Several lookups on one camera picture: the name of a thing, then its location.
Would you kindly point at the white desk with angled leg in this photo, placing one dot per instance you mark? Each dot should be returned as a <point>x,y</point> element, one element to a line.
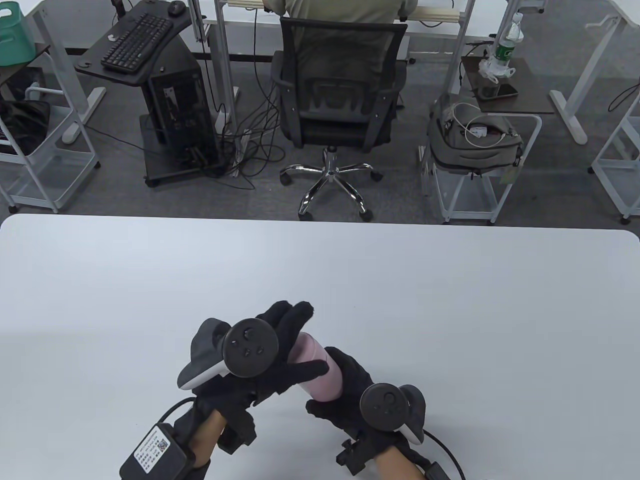
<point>570,117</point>

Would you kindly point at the crumpled white plastic bag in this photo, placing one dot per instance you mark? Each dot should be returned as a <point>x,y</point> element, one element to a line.
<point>492,70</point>

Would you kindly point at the black bag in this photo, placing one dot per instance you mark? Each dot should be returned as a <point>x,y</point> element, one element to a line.
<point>25,120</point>

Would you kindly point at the green plastic container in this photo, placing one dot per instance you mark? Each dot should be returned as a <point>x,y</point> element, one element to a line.
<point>15,40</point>

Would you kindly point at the person's right forearm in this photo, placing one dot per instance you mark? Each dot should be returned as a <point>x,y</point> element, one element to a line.
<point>395,467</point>

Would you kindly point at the white desk leg frame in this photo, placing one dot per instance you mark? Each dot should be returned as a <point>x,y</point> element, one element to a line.
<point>70,75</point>

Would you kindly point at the black smartphone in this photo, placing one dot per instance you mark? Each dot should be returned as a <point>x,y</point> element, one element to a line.
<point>500,91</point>

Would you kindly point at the black keyboard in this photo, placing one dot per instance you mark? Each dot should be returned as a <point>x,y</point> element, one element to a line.
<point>135,45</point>

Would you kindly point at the black computer tower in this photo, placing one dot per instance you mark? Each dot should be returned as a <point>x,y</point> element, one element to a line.
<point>180,110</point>

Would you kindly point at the pink thermos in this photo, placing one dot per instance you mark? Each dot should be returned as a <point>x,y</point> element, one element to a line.
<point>325,385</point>

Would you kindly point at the black labelled wrist box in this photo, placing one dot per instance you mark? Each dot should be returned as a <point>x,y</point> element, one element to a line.
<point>155,450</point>

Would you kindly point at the white power strip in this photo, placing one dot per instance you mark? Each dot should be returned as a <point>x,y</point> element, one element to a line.
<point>243,145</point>

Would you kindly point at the black wrist clamp mount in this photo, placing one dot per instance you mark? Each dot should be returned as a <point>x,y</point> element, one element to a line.
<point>357,457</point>

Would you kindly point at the black computer mouse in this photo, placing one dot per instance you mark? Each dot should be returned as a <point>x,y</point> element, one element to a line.
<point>176,7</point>

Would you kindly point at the black rolling computer desk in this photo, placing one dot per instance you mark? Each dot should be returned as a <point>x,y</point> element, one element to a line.
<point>167,50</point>

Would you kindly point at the grey left hand controller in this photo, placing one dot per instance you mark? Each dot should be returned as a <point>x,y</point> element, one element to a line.
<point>250,347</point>

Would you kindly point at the clear plastic water bottle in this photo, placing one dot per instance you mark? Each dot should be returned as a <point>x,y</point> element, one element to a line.
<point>506,50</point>

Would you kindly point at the person's right hand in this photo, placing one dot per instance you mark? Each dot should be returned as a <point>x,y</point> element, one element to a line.
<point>350,380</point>

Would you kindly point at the black mesh office chair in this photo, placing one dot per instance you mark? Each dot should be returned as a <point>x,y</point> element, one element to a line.
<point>340,115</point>

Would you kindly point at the grey backpack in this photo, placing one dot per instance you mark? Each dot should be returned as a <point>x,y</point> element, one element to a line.
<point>460,150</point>

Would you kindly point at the white cart under backpack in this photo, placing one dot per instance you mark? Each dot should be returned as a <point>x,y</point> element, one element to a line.
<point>470,200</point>

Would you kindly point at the grey right hand controller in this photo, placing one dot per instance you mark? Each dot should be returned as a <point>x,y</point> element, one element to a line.
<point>385,405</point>

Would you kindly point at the grey hand controller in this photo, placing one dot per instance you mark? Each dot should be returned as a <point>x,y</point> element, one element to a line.
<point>385,405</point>
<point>250,347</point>

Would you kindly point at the person's left hand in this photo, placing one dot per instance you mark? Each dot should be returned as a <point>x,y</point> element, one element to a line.
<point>270,385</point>

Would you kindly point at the person's left forearm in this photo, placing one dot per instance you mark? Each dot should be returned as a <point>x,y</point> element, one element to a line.
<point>207,435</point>

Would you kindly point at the long white desk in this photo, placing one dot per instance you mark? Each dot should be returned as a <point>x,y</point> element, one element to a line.
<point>440,27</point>

